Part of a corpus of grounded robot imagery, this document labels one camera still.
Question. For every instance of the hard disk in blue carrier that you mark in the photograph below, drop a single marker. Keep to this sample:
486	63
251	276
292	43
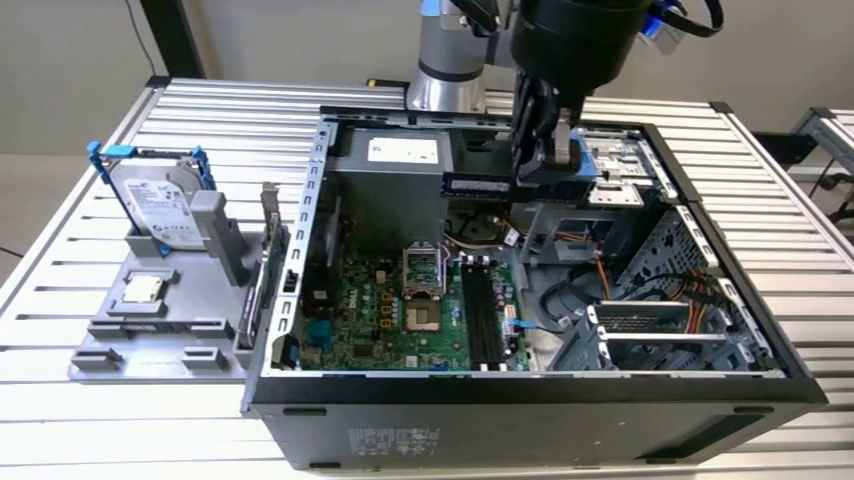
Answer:
153	200

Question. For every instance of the grey parts rack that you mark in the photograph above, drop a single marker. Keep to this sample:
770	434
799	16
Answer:
193	300

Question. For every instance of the black open PC case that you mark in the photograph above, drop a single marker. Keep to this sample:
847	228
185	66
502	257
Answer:
467	430

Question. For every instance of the dark RAM stick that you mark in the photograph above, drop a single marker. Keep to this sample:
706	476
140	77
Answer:
160	329
476	186

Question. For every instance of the graphics card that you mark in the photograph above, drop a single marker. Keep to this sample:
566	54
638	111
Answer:
273	250

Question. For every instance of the small silver wrist camera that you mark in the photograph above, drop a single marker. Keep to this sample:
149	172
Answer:
563	145

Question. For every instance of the green motherboard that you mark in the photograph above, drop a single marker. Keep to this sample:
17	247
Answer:
360	320

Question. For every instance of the silver CPU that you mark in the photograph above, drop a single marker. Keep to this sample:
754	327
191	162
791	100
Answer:
141	291

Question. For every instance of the black table bracket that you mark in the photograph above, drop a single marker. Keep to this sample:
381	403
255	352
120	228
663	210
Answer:
787	147

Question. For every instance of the blue plastic drive latch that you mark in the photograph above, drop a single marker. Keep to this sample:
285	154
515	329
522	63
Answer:
586	160

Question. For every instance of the black frame post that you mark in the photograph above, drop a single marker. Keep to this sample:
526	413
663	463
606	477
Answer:
169	40

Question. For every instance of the aluminium side table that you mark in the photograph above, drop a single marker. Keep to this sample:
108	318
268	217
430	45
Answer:
823	122

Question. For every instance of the metal disk bay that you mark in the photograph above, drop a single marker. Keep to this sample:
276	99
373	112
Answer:
640	315

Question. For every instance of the black RAM slot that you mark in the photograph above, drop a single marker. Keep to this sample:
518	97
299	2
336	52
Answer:
499	312
472	312
490	312
482	312

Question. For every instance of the grey power supply unit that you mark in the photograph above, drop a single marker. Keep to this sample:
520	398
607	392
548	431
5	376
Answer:
393	200

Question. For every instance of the round black cooler fan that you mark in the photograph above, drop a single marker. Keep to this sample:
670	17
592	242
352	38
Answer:
476	230

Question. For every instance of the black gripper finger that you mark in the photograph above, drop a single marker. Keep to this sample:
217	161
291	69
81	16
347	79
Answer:
530	150

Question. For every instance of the grey metal drive cage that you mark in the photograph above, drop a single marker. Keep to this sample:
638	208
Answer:
534	225

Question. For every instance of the CPU socket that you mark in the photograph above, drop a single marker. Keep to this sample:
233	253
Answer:
421	316

